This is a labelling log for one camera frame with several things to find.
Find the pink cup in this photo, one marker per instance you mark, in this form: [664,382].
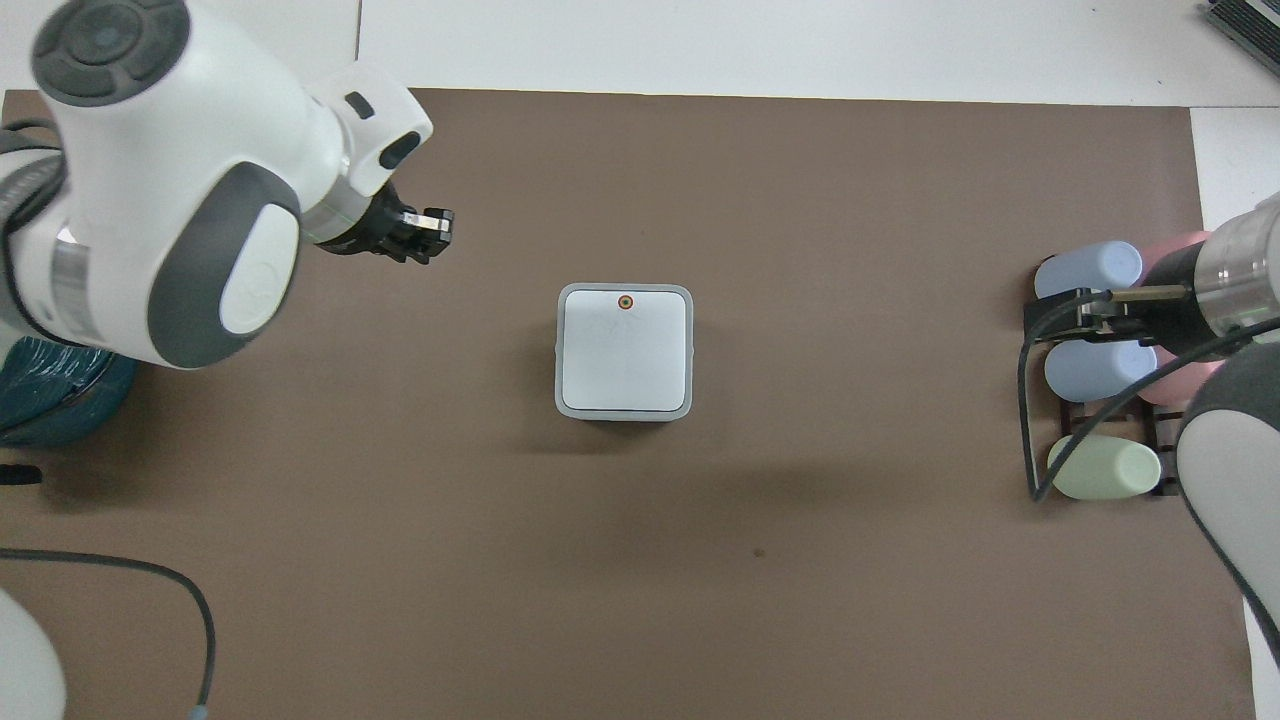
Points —
[1168,250]
[1192,382]

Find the light blue cup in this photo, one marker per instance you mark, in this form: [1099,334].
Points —
[1090,268]
[1095,372]

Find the grey ribbed device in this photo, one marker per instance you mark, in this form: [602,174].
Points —
[1250,22]

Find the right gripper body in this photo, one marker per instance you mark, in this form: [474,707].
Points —
[1175,305]

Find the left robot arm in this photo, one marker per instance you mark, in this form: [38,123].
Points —
[180,130]

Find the black stand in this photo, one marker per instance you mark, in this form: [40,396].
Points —
[18,475]

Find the white square trash can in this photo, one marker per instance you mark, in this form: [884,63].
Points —
[625,360]

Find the light green cup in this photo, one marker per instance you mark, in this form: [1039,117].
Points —
[1105,468]

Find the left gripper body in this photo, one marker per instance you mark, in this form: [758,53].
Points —
[368,228]

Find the black cup rack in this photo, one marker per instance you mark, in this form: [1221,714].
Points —
[1163,425]

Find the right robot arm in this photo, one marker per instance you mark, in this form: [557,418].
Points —
[1230,470]

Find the teal round bag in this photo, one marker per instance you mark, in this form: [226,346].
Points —
[60,395]

